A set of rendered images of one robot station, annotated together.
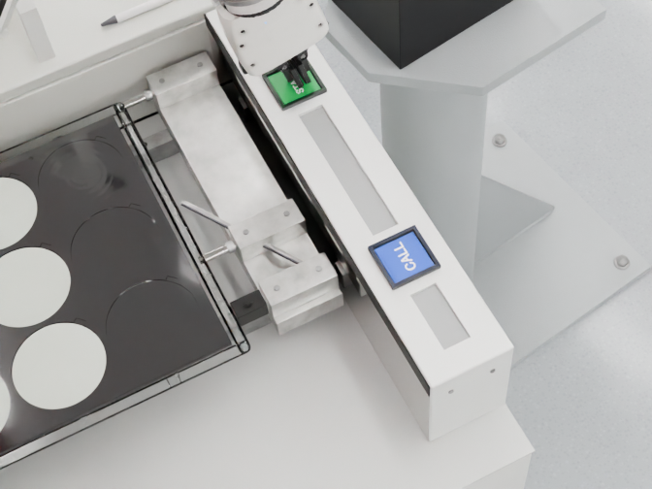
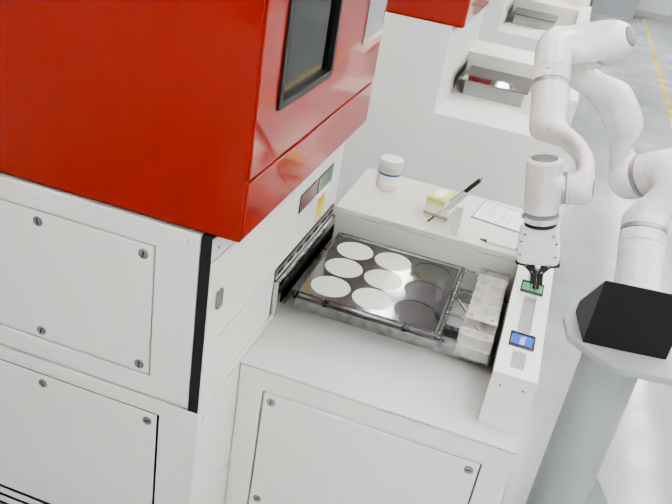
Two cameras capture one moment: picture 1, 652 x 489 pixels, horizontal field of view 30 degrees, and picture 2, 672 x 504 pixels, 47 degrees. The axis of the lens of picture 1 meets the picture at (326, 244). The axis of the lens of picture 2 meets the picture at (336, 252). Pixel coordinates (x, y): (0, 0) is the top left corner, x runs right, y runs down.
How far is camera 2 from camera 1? 0.98 m
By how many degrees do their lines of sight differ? 39
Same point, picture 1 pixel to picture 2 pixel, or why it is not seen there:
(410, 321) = (505, 353)
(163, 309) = (421, 311)
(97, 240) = (418, 286)
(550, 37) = (659, 375)
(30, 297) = (381, 282)
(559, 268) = not seen: outside the picture
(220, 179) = (478, 306)
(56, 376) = (368, 300)
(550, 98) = not seen: outside the picture
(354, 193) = (522, 320)
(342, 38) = (568, 322)
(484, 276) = not seen: outside the picture
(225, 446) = (400, 369)
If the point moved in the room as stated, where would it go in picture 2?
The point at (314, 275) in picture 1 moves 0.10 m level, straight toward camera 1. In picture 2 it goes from (484, 337) to (464, 354)
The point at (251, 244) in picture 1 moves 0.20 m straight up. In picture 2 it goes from (470, 318) to (490, 246)
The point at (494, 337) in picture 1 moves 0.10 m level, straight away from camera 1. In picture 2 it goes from (533, 376) to (563, 364)
